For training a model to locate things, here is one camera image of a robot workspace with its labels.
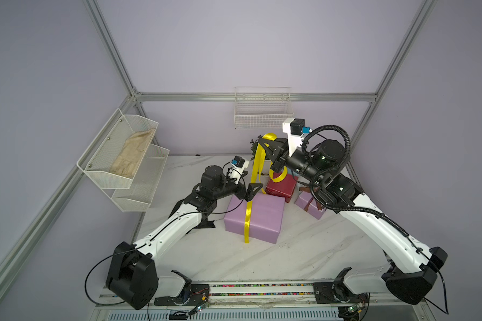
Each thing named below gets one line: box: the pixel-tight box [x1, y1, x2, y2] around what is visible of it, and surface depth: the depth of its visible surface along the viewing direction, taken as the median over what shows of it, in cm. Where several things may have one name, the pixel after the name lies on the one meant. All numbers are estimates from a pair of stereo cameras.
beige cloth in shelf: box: [109, 128, 156, 178], surface depth 80 cm
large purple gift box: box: [223, 193, 286, 245], surface depth 83 cm
